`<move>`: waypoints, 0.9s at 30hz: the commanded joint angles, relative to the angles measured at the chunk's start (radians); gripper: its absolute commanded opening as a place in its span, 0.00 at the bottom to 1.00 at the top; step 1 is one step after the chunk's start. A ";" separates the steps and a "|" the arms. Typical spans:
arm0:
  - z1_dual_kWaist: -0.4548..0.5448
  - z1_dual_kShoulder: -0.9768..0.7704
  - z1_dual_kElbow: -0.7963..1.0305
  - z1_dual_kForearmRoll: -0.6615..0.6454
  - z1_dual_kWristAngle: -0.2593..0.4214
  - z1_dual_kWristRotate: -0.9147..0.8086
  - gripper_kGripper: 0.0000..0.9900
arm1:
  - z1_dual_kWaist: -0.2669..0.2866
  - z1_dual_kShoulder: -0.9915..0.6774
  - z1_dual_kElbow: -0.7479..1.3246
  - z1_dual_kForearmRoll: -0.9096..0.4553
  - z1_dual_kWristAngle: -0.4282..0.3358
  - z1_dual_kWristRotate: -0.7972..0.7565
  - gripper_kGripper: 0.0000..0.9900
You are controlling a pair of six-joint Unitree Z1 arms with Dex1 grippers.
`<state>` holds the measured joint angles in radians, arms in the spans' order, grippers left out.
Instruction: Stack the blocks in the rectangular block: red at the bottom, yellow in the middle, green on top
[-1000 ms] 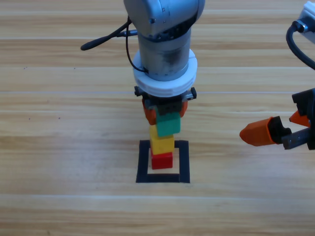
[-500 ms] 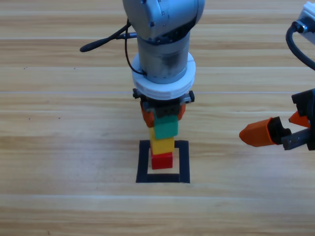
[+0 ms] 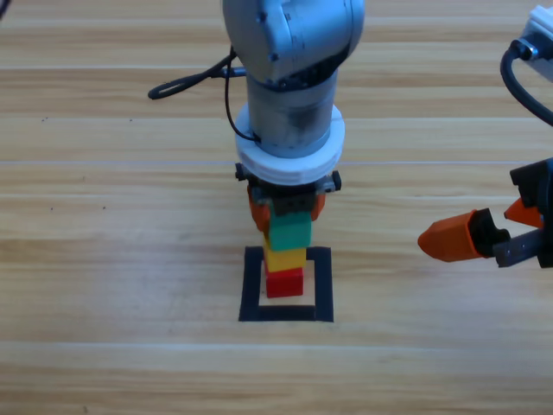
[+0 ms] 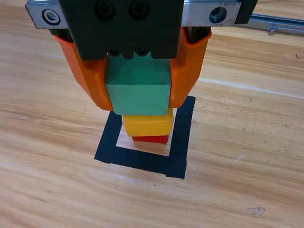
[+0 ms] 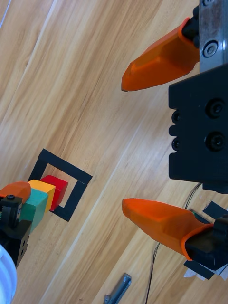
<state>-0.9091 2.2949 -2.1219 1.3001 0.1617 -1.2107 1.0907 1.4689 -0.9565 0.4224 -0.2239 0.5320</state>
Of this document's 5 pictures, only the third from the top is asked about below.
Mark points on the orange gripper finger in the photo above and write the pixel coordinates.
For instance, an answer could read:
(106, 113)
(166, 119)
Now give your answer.
(319, 207)
(528, 216)
(453, 235)
(261, 216)

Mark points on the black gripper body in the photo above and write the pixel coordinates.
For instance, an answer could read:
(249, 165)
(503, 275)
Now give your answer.
(545, 190)
(294, 203)

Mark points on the green wooden block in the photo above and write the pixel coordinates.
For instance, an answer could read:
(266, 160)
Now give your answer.
(291, 235)

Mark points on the yellow wooden block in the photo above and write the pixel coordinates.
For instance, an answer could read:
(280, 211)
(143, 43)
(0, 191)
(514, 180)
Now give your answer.
(285, 260)

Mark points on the red wooden block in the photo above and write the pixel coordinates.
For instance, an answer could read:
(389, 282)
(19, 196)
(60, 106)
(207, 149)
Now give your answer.
(283, 285)

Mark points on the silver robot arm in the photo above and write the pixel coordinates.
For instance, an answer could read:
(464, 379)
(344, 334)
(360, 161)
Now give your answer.
(294, 52)

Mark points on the black tape square outline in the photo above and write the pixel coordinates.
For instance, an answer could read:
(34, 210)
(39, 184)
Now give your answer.
(250, 285)

